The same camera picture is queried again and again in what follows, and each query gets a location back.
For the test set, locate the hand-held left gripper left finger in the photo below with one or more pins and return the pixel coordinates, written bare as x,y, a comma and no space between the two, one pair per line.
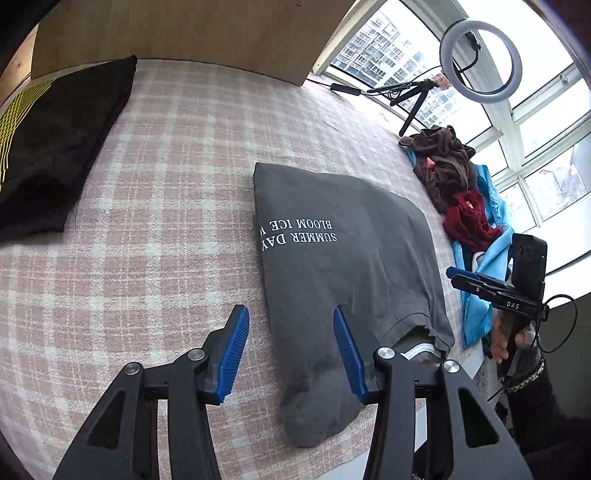
233,355

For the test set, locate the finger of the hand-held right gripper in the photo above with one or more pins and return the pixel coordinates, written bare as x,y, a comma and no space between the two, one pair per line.
455,272
475,287

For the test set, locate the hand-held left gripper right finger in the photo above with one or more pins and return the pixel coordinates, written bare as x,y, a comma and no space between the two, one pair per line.
351,355

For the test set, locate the grey daisy print T-shirt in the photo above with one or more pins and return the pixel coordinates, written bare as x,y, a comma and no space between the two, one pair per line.
346,277

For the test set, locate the brown garment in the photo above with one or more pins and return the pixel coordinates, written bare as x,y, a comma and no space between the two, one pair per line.
448,166

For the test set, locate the person's right forearm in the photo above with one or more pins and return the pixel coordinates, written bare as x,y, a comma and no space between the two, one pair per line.
545,406

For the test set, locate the person's right hand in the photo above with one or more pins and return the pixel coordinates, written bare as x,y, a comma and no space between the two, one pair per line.
497,344

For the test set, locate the blue garment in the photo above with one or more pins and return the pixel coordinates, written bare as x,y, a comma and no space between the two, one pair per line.
475,318

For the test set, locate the dark red garment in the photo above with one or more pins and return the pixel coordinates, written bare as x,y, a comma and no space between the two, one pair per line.
466,221

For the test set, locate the pink garment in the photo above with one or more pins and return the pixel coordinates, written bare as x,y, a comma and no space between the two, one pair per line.
431,162

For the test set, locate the black tripod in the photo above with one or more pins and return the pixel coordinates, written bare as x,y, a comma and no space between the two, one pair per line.
411,120

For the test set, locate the pink plaid blanket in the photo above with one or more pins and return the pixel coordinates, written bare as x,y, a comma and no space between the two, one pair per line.
161,207

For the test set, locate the black gooseneck phone holder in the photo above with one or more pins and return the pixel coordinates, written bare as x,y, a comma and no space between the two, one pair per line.
473,38

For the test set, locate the black folded garment yellow print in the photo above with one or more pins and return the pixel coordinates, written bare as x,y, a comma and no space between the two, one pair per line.
60,152

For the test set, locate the light oak board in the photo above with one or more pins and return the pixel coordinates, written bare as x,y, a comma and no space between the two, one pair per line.
184,27

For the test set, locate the pine plank board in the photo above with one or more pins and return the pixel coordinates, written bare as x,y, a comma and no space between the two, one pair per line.
18,69

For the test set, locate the white window frame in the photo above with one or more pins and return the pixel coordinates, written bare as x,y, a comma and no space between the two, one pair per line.
505,138

